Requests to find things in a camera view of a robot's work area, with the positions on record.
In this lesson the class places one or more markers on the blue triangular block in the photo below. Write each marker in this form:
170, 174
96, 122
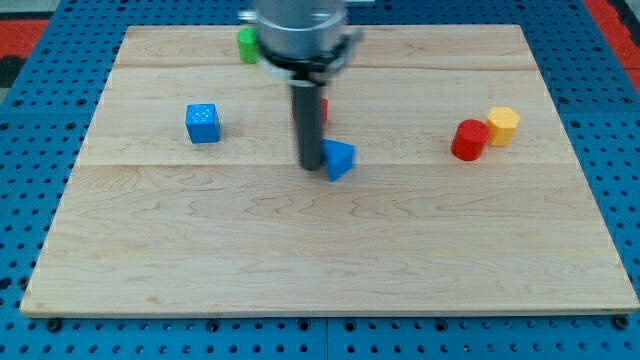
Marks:
339, 158

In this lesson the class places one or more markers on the green block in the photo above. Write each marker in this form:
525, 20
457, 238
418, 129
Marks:
247, 42

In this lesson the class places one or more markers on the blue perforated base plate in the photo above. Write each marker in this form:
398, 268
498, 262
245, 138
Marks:
49, 107

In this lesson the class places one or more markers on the yellow hexagonal block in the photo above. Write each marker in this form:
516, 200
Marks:
502, 123

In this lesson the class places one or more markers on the blue wooden cube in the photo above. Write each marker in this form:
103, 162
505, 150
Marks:
202, 123

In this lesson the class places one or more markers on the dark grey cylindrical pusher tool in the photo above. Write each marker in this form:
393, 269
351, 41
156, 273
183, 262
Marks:
307, 115

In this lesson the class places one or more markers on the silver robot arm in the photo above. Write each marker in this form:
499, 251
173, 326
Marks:
302, 42

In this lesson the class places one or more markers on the red cylinder block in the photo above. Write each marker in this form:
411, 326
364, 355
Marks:
470, 139

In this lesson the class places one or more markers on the red star block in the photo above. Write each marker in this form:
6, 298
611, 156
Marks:
324, 110

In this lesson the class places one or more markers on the light wooden board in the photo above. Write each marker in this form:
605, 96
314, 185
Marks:
151, 225

